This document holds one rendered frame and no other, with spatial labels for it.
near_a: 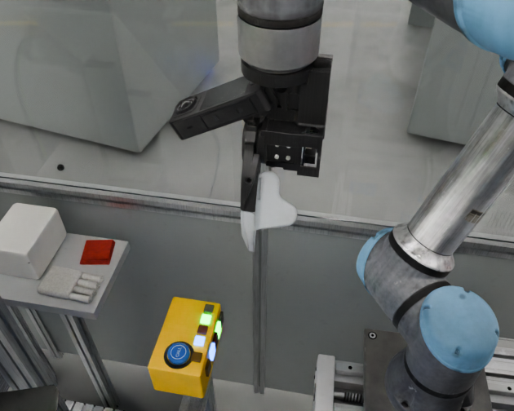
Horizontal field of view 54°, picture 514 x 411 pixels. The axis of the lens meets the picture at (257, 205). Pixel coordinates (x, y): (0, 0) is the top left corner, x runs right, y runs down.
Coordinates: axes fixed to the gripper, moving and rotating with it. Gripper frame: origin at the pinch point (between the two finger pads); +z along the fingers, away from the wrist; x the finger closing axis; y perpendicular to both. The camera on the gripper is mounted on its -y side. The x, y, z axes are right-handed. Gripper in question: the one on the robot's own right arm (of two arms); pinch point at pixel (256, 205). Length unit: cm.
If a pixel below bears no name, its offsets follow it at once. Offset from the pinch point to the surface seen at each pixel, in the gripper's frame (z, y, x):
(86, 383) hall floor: 148, -76, 37
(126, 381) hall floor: 148, -61, 41
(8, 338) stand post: 60, -60, 7
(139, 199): 48, -40, 45
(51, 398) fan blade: 26.6, -26.7, -17.1
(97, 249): 60, -50, 36
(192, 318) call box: 40.7, -14.2, 8.0
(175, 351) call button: 39.7, -15.2, -0.1
